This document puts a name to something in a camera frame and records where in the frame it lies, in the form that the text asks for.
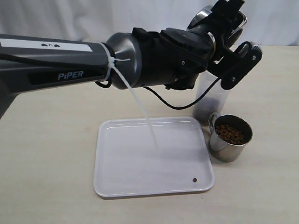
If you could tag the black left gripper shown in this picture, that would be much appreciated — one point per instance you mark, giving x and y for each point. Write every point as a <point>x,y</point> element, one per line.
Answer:
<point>174,57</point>

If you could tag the steel mug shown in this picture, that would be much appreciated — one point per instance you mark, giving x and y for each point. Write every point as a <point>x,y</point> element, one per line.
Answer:
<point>232,29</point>
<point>219,148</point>

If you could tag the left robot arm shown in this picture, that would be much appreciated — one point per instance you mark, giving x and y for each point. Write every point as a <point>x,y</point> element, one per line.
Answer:
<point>139,59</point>

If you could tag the translucent plastic pitcher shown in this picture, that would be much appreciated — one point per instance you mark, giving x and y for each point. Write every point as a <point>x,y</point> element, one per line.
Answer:
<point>217,92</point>

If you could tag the white zip tie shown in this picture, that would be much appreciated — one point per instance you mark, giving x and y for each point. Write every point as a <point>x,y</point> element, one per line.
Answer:
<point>111,66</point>

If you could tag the brown pellets in right mug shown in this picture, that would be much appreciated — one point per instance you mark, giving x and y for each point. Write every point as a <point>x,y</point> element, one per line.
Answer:
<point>230,134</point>

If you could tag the white backdrop curtain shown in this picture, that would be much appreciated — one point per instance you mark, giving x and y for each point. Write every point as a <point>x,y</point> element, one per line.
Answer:
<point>269,22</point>

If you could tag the white plastic tray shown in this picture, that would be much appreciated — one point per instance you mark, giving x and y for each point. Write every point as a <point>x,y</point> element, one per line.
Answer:
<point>128,165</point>

